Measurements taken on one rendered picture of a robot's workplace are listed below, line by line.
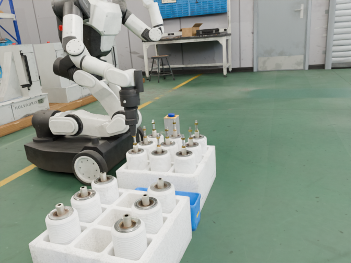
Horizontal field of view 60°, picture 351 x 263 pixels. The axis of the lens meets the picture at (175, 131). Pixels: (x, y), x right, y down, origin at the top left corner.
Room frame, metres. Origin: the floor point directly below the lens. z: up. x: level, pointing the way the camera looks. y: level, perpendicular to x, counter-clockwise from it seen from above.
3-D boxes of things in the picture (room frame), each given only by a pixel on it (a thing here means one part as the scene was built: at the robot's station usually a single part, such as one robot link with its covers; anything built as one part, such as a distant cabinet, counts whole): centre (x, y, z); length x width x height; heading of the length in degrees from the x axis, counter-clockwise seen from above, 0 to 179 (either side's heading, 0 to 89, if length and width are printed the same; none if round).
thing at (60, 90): (4.53, 1.30, 0.45); 1.51 x 0.57 x 0.74; 160
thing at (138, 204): (0.86, 0.11, 0.25); 0.08 x 0.08 x 0.01
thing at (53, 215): (0.84, 0.37, 0.25); 0.08 x 0.08 x 0.01
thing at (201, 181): (1.42, 0.04, 0.09); 0.39 x 0.39 x 0.18; 71
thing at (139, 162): (1.34, 0.19, 0.16); 0.10 x 0.10 x 0.18
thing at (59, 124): (1.89, 0.66, 0.28); 0.21 x 0.20 x 0.13; 70
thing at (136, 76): (1.35, 0.18, 0.57); 0.11 x 0.11 x 0.11; 73
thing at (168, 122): (1.71, 0.02, 0.16); 0.07 x 0.07 x 0.31; 71
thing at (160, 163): (1.30, 0.08, 0.16); 0.10 x 0.10 x 0.18
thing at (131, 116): (1.34, 0.19, 0.46); 0.13 x 0.10 x 0.12; 1
